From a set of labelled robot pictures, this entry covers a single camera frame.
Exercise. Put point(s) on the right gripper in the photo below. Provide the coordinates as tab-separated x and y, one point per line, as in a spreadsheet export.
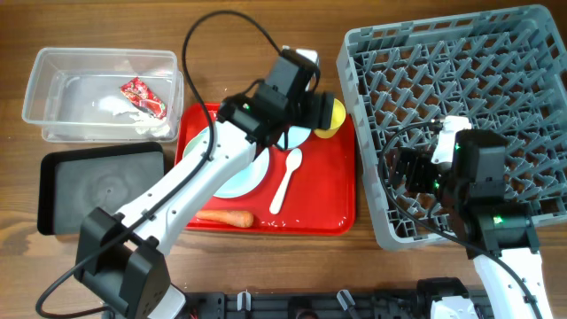
412	169

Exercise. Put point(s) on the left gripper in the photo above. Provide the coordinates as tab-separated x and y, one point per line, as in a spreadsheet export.
320	110

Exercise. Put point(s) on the yellow plastic cup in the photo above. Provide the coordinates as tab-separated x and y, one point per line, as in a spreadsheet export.
337	119

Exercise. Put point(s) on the white napkin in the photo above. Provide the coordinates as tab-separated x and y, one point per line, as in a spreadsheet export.
124	112

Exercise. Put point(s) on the red snack wrapper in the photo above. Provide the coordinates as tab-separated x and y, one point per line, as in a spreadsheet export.
142	97

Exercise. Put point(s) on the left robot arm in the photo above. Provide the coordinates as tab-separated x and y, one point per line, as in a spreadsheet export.
121	257

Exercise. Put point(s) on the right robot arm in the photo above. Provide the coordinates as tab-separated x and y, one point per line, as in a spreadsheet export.
498	234

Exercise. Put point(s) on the grey dishwasher rack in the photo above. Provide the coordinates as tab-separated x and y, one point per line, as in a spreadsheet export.
501	69

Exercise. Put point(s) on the light blue bowl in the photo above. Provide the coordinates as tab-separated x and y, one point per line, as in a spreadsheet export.
295	137

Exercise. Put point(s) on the white plastic spoon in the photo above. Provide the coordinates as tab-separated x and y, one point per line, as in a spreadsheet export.
292	163

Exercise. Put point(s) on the red serving tray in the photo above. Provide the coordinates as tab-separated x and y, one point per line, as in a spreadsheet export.
321	198

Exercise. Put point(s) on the light blue plate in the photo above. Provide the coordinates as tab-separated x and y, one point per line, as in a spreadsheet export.
247	179

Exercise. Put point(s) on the green bowl with food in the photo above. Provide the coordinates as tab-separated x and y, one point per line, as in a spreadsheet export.
195	141

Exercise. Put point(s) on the orange carrot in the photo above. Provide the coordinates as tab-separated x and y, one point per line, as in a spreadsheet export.
239	219

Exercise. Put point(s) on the clear plastic bin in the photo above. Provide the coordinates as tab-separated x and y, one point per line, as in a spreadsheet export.
67	84

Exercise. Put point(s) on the black plastic tray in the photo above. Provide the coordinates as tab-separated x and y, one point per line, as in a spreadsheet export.
73	183

